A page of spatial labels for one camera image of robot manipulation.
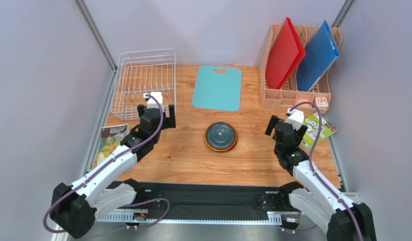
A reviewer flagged orange plate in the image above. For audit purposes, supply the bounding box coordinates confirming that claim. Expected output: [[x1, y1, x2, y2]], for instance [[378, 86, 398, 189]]
[[203, 128, 238, 152]]

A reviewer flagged dark grey plate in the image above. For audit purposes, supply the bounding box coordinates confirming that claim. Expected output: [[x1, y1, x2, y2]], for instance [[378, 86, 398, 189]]
[[204, 122, 238, 151]]

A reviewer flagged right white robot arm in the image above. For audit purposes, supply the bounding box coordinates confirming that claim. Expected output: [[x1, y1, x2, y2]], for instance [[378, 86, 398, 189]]
[[265, 115, 377, 240]]

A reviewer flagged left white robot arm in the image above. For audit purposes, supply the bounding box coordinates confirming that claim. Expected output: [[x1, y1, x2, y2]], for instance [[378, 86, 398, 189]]
[[43, 104, 176, 239]]

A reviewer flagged green leaflet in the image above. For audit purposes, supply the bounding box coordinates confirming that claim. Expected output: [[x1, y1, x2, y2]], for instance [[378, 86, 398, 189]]
[[300, 112, 338, 151]]

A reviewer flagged illustrated book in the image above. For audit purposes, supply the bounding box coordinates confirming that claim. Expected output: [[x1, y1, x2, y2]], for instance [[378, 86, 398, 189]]
[[92, 124, 130, 168]]

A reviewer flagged small white cube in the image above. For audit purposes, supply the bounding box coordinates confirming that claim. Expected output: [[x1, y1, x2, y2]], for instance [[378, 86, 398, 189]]
[[315, 97, 329, 108]]

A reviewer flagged teal cutting board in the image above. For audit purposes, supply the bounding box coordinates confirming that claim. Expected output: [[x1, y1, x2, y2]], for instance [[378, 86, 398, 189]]
[[191, 65, 242, 111]]

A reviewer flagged red folder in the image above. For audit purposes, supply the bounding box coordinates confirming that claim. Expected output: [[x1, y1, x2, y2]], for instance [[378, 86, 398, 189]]
[[265, 17, 306, 89]]

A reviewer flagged black base mat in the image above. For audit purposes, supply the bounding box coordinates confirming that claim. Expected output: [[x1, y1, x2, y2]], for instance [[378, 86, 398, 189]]
[[134, 182, 299, 221]]

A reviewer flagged blue folder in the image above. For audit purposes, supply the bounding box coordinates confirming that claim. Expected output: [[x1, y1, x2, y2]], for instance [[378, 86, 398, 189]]
[[296, 21, 340, 91]]

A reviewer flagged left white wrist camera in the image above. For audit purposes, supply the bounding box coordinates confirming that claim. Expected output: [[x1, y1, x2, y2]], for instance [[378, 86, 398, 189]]
[[143, 91, 165, 111]]

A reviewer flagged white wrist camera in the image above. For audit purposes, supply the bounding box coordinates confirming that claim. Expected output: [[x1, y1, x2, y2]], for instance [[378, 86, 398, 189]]
[[284, 108, 304, 131], [143, 91, 165, 111]]

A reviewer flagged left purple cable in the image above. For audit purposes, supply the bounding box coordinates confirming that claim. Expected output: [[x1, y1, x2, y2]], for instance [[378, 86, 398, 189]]
[[43, 94, 171, 234]]

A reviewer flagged purple cable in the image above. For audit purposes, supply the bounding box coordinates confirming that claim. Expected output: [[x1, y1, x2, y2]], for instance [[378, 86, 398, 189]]
[[281, 101, 367, 241], [43, 94, 171, 234]]

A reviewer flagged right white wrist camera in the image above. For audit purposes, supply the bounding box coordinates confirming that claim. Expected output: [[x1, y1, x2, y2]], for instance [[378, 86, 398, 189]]
[[284, 108, 304, 131]]

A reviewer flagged white wire dish rack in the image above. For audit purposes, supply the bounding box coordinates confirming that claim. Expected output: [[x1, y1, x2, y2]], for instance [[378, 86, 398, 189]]
[[111, 48, 177, 121]]

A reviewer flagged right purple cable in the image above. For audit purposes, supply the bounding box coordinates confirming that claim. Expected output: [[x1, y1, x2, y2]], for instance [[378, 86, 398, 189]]
[[281, 101, 367, 241]]

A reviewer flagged aluminium frame rail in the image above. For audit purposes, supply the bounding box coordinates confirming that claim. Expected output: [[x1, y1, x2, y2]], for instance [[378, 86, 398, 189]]
[[52, 192, 360, 241]]

